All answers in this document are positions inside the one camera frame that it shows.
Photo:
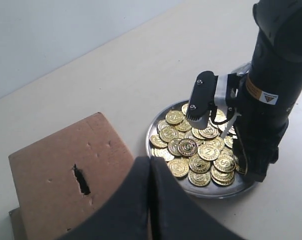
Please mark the round silver metal plate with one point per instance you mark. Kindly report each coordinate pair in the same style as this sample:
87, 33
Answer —
212, 190

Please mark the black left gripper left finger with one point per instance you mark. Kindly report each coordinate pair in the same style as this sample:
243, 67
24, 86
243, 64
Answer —
125, 214

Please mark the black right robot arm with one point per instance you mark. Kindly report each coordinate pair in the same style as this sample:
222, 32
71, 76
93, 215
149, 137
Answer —
268, 93

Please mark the gold coin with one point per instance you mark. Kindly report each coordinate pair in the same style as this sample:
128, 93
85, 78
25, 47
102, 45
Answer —
187, 147
174, 117
208, 152
169, 133
224, 164
179, 168

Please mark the brown cardboard box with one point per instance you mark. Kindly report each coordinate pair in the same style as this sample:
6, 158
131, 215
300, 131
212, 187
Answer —
64, 178

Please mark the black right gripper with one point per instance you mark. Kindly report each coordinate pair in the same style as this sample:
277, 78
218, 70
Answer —
259, 128

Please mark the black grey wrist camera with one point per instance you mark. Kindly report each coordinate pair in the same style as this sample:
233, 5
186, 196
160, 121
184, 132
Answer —
208, 95

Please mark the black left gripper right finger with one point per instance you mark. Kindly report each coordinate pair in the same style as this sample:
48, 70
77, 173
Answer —
174, 215

